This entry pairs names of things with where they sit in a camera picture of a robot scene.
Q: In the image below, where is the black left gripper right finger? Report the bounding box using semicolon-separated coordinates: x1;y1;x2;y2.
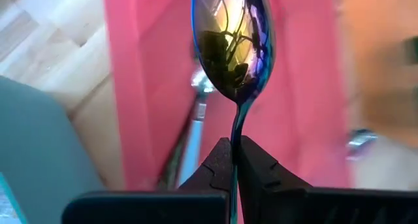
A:
236;135;418;224

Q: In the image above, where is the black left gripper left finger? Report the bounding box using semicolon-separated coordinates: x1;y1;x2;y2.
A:
61;136;233;224

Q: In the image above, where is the blue handled metal utensil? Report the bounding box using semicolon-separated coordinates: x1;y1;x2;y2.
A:
178;67;216;187

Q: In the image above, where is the iridescent rainbow spoon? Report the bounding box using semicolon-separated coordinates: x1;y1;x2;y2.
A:
191;0;277;224

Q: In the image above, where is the pink plastic bin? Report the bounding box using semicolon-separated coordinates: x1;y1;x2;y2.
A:
103;0;355;191

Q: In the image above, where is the orange translucent plastic bin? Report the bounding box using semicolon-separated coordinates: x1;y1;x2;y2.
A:
336;0;418;146

